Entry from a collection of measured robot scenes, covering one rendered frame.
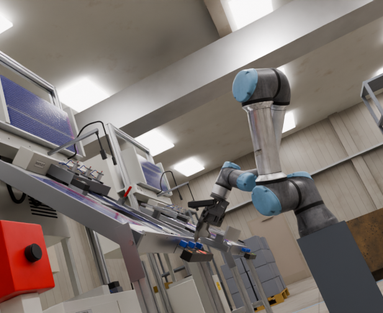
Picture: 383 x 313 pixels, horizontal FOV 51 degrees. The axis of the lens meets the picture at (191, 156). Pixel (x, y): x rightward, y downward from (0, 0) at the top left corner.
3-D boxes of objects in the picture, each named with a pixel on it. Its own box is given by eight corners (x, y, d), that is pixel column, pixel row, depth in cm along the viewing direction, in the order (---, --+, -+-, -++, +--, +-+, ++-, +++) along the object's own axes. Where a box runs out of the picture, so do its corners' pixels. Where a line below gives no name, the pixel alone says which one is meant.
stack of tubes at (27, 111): (79, 155, 215) (67, 113, 224) (12, 126, 167) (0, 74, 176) (59, 164, 217) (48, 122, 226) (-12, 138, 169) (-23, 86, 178)
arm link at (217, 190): (212, 182, 167) (216, 185, 175) (208, 192, 167) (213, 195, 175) (228, 189, 165) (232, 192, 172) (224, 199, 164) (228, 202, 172)
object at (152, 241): (194, 254, 186) (201, 240, 186) (136, 252, 124) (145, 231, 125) (192, 253, 186) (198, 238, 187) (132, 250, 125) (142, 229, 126)
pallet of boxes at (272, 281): (283, 301, 648) (256, 235, 686) (239, 318, 664) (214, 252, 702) (290, 294, 755) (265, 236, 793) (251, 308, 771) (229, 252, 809)
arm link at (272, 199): (304, 210, 145) (277, 63, 146) (274, 219, 137) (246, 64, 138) (281, 210, 155) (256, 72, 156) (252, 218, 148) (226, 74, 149)
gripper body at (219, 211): (215, 227, 163) (227, 200, 164) (197, 218, 166) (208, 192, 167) (219, 228, 170) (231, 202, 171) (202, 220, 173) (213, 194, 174)
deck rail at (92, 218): (135, 252, 124) (144, 234, 125) (133, 252, 122) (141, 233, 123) (-19, 168, 150) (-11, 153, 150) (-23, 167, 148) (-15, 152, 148)
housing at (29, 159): (82, 199, 209) (94, 174, 211) (18, 182, 164) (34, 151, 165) (71, 192, 212) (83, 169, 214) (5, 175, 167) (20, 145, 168)
